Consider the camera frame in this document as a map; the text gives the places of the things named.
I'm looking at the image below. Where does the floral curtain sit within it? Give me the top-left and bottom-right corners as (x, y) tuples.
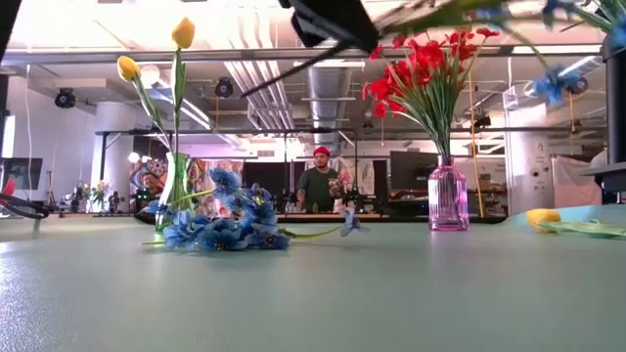
(188, 158), (246, 219)

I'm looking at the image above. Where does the silver ceiling duct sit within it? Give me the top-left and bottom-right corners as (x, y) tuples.
(305, 66), (354, 155)

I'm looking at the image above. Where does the pink cloth cover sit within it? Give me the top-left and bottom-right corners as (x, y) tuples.
(551, 154), (605, 209)

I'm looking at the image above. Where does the white ceiling pipe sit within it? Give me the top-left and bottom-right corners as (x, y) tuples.
(523, 55), (606, 98)

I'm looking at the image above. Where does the green glass vase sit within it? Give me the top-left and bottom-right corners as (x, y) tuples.
(155, 152), (197, 234)

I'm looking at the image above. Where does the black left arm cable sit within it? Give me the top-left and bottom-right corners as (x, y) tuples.
(0, 192), (50, 220)

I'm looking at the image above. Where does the black metal rack frame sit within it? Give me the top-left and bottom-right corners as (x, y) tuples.
(95, 127), (359, 216)

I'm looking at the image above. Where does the yellow artificial tulip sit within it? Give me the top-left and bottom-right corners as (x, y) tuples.
(115, 54), (172, 155)
(525, 207), (626, 240)
(170, 16), (197, 157)

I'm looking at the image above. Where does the black ceiling spot lamp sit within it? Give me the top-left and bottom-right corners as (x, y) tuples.
(53, 88), (77, 110)
(213, 77), (235, 100)
(566, 76), (590, 96)

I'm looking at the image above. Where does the white ceiling light bar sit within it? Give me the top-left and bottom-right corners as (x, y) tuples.
(292, 59), (366, 69)

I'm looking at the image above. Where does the black monitor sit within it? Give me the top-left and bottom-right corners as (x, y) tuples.
(389, 150), (439, 193)

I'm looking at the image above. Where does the yellow hanging cable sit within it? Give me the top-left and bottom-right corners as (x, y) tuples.
(467, 72), (485, 217)

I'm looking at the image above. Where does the purple glass vase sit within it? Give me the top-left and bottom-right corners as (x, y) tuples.
(427, 154), (470, 232)

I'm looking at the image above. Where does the person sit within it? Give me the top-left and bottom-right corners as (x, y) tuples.
(134, 170), (167, 214)
(295, 145), (354, 214)

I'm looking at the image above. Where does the green table mat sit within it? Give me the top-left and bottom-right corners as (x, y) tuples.
(0, 203), (626, 352)

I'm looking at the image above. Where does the colourful patterned cloth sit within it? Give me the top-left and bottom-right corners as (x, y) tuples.
(129, 155), (170, 197)

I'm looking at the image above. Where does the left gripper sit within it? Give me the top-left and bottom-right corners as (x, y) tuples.
(279, 0), (380, 53)

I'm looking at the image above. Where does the dark wall screen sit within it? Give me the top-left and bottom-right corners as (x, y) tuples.
(0, 156), (44, 192)

